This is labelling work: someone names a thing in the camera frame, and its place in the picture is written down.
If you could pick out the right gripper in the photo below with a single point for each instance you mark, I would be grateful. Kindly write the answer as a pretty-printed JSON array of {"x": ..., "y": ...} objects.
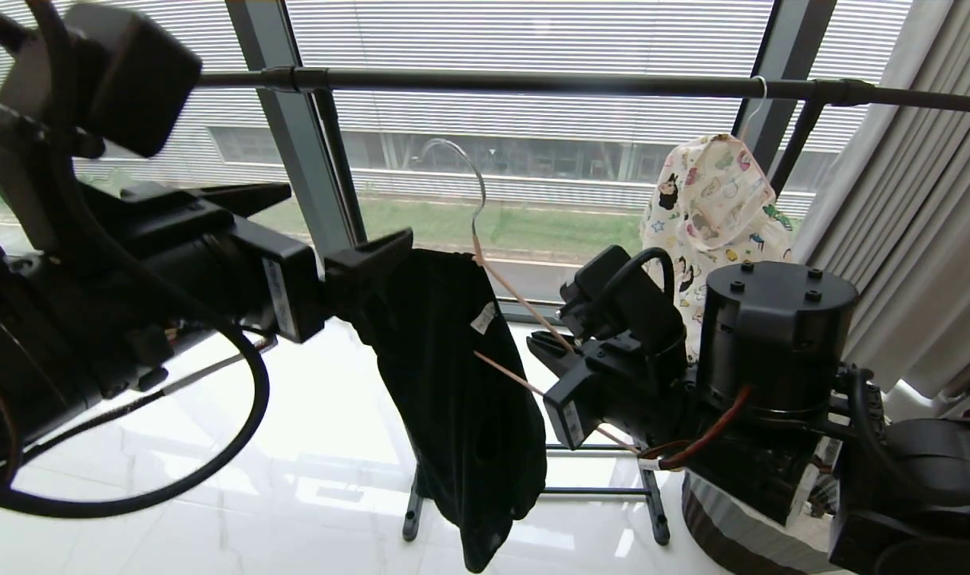
[{"x": 628, "y": 391}]

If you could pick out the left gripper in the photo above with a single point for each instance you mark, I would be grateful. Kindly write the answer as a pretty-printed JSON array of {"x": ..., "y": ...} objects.
[{"x": 213, "y": 271}]

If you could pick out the pink clothes hanger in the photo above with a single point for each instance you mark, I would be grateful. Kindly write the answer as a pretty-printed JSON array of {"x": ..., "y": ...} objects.
[
  {"x": 764, "y": 94},
  {"x": 516, "y": 296}
]

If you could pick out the black garment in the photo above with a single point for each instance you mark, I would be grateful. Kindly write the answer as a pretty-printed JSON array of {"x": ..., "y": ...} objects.
[{"x": 453, "y": 383}]

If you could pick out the cream printed garment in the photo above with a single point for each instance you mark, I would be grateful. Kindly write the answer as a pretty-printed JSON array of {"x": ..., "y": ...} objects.
[{"x": 716, "y": 200}]

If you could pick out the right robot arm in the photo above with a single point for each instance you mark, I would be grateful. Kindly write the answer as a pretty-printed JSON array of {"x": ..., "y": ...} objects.
[{"x": 772, "y": 335}]

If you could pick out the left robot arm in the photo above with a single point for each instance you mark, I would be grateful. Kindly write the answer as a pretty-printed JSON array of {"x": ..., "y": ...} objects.
[{"x": 37, "y": 367}]

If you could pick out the white laundry basket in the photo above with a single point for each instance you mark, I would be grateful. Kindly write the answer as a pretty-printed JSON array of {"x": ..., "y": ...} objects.
[{"x": 732, "y": 527}]

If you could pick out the black clothes rack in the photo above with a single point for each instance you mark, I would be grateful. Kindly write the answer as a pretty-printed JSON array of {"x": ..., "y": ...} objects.
[{"x": 532, "y": 81}]

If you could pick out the window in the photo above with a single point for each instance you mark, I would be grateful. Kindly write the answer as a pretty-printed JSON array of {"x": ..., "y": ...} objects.
[{"x": 532, "y": 40}]

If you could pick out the beige curtain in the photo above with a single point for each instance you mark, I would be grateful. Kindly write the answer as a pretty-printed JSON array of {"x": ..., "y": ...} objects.
[{"x": 916, "y": 200}]

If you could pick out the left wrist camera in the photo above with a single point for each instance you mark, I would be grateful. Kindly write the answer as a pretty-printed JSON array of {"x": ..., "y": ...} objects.
[{"x": 125, "y": 80}]

